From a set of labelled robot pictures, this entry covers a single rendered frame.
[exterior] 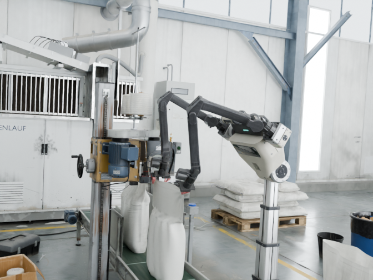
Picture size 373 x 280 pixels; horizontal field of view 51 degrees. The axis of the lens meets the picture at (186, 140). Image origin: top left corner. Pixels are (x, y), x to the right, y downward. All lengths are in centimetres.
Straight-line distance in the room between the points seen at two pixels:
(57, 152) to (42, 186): 50
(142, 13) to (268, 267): 372
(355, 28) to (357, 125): 232
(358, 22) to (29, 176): 817
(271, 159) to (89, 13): 521
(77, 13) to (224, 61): 293
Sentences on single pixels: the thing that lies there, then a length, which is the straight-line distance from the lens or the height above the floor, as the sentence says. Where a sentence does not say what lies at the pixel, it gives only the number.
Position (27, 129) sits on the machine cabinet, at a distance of 558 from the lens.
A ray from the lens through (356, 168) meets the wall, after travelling 1056.
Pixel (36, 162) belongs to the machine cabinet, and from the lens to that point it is 562.
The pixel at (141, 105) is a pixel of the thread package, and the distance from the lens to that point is 280.
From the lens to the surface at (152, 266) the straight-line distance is 295.
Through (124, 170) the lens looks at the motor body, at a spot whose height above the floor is 114.
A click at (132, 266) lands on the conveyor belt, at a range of 318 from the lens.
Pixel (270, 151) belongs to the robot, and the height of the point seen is 134.
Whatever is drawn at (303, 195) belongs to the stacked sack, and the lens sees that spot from 625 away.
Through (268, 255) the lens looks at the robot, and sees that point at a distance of 288.
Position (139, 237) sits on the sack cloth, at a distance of 343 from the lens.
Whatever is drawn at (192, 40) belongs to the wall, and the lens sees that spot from 777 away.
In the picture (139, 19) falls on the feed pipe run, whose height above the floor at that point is 279.
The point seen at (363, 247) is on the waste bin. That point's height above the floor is 38.
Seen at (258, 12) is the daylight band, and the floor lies 380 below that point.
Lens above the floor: 152
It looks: 3 degrees down
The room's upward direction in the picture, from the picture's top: 3 degrees clockwise
